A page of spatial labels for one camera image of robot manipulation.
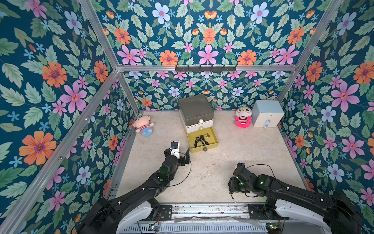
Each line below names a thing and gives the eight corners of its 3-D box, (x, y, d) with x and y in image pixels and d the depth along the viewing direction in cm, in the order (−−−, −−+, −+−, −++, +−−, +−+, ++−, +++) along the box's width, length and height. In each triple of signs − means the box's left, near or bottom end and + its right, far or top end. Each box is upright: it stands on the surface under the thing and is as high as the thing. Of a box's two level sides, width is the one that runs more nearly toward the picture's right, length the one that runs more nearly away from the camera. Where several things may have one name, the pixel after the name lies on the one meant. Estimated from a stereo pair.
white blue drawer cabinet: (252, 128, 111) (259, 115, 99) (247, 109, 124) (252, 95, 112) (277, 128, 111) (286, 115, 99) (268, 109, 124) (276, 95, 112)
